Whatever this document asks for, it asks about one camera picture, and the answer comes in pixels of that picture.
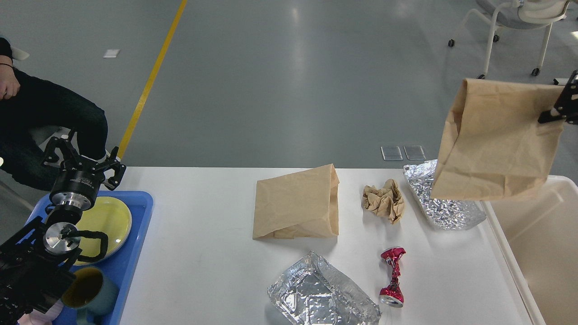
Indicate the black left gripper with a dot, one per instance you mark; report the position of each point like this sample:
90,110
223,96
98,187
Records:
75,187

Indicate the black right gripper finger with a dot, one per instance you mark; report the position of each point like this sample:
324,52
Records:
567,102
550,116

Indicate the brown paper bag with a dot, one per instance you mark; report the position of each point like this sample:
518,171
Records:
493,147
298,205

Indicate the pink mug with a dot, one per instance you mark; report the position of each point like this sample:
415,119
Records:
38,318

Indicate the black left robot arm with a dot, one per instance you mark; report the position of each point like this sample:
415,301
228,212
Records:
36,260

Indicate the person's left hand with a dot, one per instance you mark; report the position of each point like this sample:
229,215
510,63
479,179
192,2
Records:
9,85

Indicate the person in black clothes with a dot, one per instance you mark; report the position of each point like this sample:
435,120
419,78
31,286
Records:
40,103

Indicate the white office chair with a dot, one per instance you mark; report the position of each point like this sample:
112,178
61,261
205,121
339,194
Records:
515,15

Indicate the blue plastic tray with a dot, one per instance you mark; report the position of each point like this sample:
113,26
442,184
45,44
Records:
121,266

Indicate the beige plastic bin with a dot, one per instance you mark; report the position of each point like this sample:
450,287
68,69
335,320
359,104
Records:
538,239

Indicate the teal mug yellow inside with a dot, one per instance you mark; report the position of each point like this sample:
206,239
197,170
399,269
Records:
92,295

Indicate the crumpled foil sheet right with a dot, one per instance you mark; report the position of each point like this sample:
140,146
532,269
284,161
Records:
442,214

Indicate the floor socket plate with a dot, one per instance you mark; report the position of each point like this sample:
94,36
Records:
391,153
414,152

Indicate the crumpled brown paper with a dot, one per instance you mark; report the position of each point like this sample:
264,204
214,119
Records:
386,202

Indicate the yellow floor tape line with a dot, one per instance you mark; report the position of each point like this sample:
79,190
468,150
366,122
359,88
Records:
133,122

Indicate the crushed red can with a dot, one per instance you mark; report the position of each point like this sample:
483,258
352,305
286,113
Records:
392,295

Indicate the foil tray front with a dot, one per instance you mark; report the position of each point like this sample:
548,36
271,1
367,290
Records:
313,292

